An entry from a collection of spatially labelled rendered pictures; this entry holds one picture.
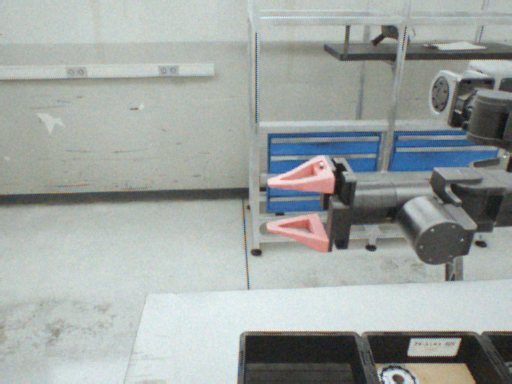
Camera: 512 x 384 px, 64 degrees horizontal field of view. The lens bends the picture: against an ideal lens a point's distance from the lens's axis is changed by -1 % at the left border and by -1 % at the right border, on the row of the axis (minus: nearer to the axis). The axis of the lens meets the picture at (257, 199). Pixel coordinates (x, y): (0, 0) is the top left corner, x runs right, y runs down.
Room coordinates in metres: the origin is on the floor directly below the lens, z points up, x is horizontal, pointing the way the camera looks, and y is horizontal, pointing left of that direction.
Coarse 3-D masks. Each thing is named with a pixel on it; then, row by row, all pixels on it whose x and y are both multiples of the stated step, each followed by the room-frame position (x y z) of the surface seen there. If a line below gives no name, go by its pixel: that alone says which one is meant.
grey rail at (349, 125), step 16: (256, 128) 2.39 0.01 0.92; (272, 128) 2.39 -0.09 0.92; (288, 128) 2.40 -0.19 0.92; (304, 128) 2.41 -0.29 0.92; (320, 128) 2.41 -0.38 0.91; (336, 128) 2.42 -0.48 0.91; (352, 128) 2.42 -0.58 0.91; (368, 128) 2.43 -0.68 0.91; (384, 128) 2.44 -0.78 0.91; (400, 128) 2.44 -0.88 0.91; (416, 128) 2.45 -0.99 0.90; (432, 128) 2.46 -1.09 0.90; (448, 128) 2.46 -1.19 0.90
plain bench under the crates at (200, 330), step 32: (288, 288) 1.19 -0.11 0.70; (320, 288) 1.19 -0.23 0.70; (352, 288) 1.19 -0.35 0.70; (384, 288) 1.19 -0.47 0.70; (416, 288) 1.19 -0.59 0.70; (448, 288) 1.19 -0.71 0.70; (480, 288) 1.18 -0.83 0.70; (160, 320) 1.02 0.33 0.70; (192, 320) 1.02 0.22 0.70; (224, 320) 1.03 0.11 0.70; (256, 320) 1.03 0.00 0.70; (288, 320) 1.03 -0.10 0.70; (320, 320) 1.02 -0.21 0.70; (352, 320) 1.02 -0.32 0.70; (384, 320) 1.02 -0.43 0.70; (416, 320) 1.02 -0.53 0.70; (448, 320) 1.02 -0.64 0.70; (480, 320) 1.02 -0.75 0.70; (160, 352) 0.89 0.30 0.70; (192, 352) 0.89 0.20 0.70; (224, 352) 0.89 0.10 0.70
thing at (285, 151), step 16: (272, 144) 2.41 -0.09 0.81; (288, 144) 2.42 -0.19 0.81; (304, 144) 2.42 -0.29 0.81; (320, 144) 2.43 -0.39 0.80; (336, 144) 2.44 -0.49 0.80; (352, 144) 2.44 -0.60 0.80; (368, 144) 2.45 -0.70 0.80; (272, 160) 2.41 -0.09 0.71; (288, 160) 2.42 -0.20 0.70; (304, 160) 2.43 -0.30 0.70; (352, 160) 2.45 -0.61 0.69; (368, 160) 2.45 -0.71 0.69; (272, 192) 2.42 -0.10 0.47; (288, 192) 2.42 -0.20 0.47; (304, 192) 2.43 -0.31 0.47; (272, 208) 2.42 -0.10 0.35; (288, 208) 2.43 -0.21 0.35; (304, 208) 2.43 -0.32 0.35; (320, 208) 2.44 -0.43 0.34
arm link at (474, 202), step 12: (480, 168) 0.50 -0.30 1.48; (492, 180) 0.46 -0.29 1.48; (504, 180) 0.46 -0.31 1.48; (456, 192) 0.45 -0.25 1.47; (468, 192) 0.44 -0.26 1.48; (480, 192) 0.44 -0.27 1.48; (492, 192) 0.44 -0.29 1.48; (504, 192) 0.44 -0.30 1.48; (468, 204) 0.44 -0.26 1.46; (480, 204) 0.44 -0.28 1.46; (492, 204) 0.46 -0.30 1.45; (504, 204) 0.45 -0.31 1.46; (480, 216) 0.45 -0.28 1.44; (492, 216) 0.45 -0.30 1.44; (504, 216) 0.45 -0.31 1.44; (480, 228) 0.44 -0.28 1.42; (492, 228) 0.44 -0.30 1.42
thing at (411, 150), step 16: (400, 144) 2.46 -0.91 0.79; (416, 144) 2.47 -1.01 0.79; (432, 144) 2.48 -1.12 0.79; (448, 144) 2.48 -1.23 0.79; (464, 144) 2.49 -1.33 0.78; (400, 160) 2.47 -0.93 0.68; (416, 160) 2.47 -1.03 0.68; (432, 160) 2.48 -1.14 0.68; (448, 160) 2.49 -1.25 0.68; (464, 160) 2.49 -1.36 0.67
